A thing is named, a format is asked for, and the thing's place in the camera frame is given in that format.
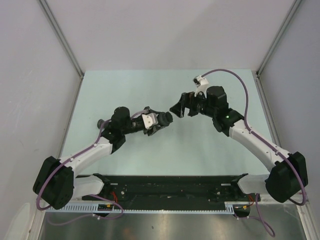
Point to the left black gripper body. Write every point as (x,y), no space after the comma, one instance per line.
(135,126)

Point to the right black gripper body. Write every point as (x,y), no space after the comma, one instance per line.
(197,104)

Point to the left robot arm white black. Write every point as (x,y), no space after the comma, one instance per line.
(57,182)

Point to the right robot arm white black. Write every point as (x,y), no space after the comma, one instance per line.
(287,171)

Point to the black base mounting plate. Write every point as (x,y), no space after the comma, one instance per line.
(175,192)

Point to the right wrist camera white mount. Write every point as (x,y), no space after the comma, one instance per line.
(201,84)

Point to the grey slotted cable duct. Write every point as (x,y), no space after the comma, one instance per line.
(101,208)

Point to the left aluminium frame post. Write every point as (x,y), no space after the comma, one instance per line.
(57,30)

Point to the aluminium frame post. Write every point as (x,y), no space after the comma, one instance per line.
(289,17)
(57,30)

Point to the right aluminium frame post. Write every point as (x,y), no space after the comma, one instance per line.
(289,17)

